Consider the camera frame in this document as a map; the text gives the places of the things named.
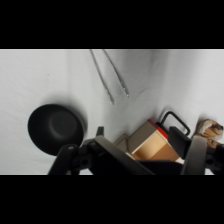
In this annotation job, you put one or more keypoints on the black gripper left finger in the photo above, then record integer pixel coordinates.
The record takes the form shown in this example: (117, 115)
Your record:
(100, 156)

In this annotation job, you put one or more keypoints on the black round bowl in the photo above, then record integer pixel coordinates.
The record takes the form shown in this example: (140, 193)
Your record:
(55, 128)

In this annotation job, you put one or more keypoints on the light wooden box with slot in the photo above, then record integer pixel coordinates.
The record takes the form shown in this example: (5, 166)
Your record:
(143, 137)

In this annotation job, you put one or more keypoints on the silver metal tongs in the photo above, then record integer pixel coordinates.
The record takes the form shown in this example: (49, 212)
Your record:
(111, 97)

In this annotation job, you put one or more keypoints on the crumpled brown paper object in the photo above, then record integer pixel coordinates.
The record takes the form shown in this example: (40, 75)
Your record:
(209, 130)

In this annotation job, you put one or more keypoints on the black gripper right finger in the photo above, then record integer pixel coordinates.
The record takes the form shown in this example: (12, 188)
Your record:
(195, 156)

